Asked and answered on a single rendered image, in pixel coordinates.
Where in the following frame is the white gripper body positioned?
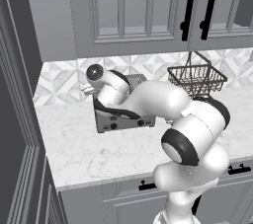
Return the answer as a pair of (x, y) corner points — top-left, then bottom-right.
(80, 83), (97, 97)

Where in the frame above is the silver toaster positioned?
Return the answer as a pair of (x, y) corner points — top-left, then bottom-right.
(92, 73), (157, 134)

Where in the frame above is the tall grey cupboard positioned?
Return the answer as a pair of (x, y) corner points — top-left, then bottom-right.
(0, 0), (68, 224)

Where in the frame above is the grey drawer front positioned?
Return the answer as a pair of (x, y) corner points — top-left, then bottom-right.
(101, 176), (167, 200)
(217, 158), (253, 187)

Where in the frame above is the grey base cupboard door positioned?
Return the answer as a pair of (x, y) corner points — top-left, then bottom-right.
(192, 180), (253, 224)
(102, 193), (172, 224)

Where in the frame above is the wide grey wall cupboard door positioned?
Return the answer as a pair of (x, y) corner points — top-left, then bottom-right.
(66, 0), (191, 58)

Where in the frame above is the dark wire basket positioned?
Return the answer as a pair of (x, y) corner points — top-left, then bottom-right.
(166, 50), (228, 101)

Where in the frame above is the black drawer handle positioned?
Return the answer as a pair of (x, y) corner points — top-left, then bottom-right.
(137, 180), (158, 191)
(227, 163), (252, 176)

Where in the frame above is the black wall cupboard handle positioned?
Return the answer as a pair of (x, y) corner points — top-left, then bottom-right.
(180, 0), (199, 41)
(199, 0), (220, 41)

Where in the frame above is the narrow grey wall cupboard door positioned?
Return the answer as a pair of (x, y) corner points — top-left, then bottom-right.
(188, 0), (253, 51)

